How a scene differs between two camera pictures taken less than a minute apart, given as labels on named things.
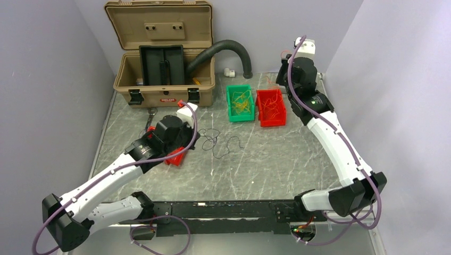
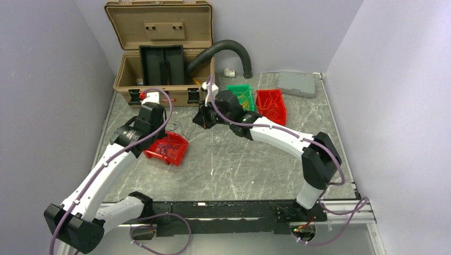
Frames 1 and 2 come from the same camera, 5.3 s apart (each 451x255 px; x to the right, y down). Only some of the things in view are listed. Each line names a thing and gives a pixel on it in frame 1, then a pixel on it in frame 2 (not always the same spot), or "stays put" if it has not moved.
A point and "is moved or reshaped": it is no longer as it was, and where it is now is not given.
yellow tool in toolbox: (196, 82) stays put
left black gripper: (190, 131) to (161, 134)
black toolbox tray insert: (162, 65) stays put
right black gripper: (279, 79) to (201, 118)
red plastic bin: (271, 108) stays put
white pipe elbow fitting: (228, 73) stays put
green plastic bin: (240, 103) stays put
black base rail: (219, 217) stays put
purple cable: (210, 136) is moved or reshaped
